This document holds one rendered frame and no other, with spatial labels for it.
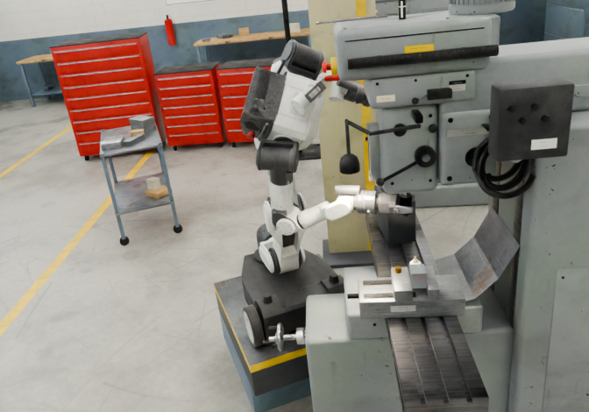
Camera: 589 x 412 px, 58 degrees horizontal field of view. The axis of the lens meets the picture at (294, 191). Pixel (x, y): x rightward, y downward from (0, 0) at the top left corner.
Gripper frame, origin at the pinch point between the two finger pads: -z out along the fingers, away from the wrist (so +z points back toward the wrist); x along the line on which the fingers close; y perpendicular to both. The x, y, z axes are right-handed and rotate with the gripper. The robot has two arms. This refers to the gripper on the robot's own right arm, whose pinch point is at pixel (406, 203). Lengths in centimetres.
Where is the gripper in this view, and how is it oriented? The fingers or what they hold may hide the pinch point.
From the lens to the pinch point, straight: 201.9
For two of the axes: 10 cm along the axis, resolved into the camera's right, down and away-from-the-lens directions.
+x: 2.9, -4.1, 8.6
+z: -9.5, -0.3, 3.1
